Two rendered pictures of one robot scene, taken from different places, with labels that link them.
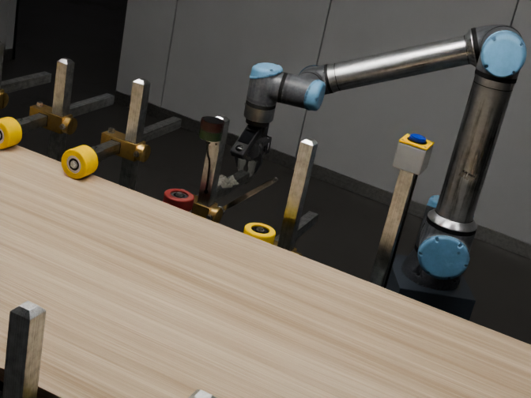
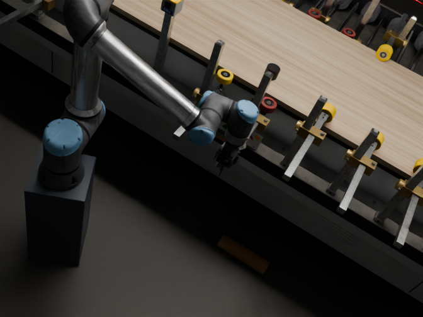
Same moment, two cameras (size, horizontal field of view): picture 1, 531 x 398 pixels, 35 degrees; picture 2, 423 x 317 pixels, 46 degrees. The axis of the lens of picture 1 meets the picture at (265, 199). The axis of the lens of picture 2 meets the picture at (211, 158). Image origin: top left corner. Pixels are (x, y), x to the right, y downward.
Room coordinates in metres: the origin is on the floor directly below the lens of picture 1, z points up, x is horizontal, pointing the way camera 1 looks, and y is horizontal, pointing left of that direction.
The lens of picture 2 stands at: (3.81, -0.16, 2.42)
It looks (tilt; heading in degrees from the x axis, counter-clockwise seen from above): 48 degrees down; 172
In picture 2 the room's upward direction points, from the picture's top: 22 degrees clockwise
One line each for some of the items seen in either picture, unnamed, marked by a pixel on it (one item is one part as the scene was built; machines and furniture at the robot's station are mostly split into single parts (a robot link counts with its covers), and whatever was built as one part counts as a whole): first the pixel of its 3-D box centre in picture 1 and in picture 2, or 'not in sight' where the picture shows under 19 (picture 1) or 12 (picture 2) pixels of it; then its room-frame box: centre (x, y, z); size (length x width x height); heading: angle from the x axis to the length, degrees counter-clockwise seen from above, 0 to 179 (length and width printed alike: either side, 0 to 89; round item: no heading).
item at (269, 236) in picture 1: (256, 247); (222, 82); (1.94, 0.00, 0.85); 0.08 x 0.08 x 0.11
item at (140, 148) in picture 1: (125, 146); (309, 132); (2.21, 0.41, 0.94); 0.14 x 0.06 x 0.05; 69
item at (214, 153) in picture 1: (206, 199); (252, 111); (2.11, 0.16, 0.88); 0.04 x 0.04 x 0.48; 69
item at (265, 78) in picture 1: (265, 85); (242, 118); (2.44, 0.07, 1.13); 0.10 x 0.09 x 0.12; 82
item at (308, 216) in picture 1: (283, 241); (199, 111); (2.12, -0.07, 0.80); 0.44 x 0.03 x 0.04; 159
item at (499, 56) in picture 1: (471, 158); (87, 66); (2.35, -0.55, 1.08); 0.17 x 0.15 x 0.75; 172
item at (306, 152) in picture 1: (290, 224); (207, 82); (2.02, -0.08, 0.90); 0.04 x 0.04 x 0.48; 69
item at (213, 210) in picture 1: (196, 208); (254, 119); (2.11, 0.18, 0.84); 0.14 x 0.06 x 0.05; 69
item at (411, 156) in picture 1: (412, 155); (172, 4); (1.93, -0.32, 1.18); 0.07 x 0.07 x 0.08; 69
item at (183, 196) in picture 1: (176, 212); (265, 110); (2.04, 0.22, 0.85); 0.08 x 0.08 x 0.11
